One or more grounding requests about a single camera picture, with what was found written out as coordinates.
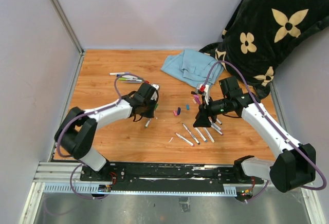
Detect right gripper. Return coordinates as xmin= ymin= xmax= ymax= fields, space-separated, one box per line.
xmin=193 ymin=95 xmax=230 ymax=127

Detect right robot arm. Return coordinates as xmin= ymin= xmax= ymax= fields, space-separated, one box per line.
xmin=193 ymin=77 xmax=316 ymax=193

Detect aluminium corner post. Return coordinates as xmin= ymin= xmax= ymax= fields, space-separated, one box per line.
xmin=37 ymin=0 xmax=85 ymax=55

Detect light green marker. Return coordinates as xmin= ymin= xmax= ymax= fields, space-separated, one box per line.
xmin=119 ymin=78 xmax=143 ymax=82

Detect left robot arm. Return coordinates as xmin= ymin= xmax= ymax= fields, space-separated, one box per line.
xmin=54 ymin=83 xmax=160 ymax=181

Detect light blue cloth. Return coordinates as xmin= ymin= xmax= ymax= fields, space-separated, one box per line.
xmin=161 ymin=49 xmax=224 ymax=87

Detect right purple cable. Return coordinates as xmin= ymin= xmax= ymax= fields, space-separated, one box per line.
xmin=205 ymin=61 xmax=327 ymax=204

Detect magenta cap marker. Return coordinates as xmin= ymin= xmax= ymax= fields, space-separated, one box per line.
xmin=211 ymin=124 xmax=223 ymax=136

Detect red pink cap marker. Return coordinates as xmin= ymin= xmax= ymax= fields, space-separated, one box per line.
xmin=175 ymin=133 xmax=194 ymax=146

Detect navy green marker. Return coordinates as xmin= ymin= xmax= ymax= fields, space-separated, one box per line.
xmin=116 ymin=74 xmax=140 ymax=80

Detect purple cable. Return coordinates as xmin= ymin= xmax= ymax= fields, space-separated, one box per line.
xmin=205 ymin=61 xmax=327 ymax=204
xmin=56 ymin=74 xmax=149 ymax=200

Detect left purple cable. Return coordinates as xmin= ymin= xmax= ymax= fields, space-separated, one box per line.
xmin=56 ymin=74 xmax=149 ymax=200

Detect dark blue cap marker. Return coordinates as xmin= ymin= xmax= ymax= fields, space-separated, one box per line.
xmin=182 ymin=123 xmax=200 ymax=145

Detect black floral blanket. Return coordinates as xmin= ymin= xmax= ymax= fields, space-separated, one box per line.
xmin=201 ymin=0 xmax=328 ymax=99

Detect white slim marker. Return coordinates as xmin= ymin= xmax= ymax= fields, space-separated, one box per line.
xmin=203 ymin=127 xmax=215 ymax=143

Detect light blue cap marker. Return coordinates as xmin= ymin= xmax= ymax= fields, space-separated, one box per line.
xmin=195 ymin=127 xmax=207 ymax=142

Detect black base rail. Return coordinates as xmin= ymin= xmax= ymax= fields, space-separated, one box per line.
xmin=80 ymin=162 xmax=252 ymax=193

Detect pink marker pen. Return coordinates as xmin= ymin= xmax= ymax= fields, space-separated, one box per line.
xmin=212 ymin=123 xmax=222 ymax=131

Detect green cap marker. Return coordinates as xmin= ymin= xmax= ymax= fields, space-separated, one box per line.
xmin=144 ymin=103 xmax=158 ymax=128

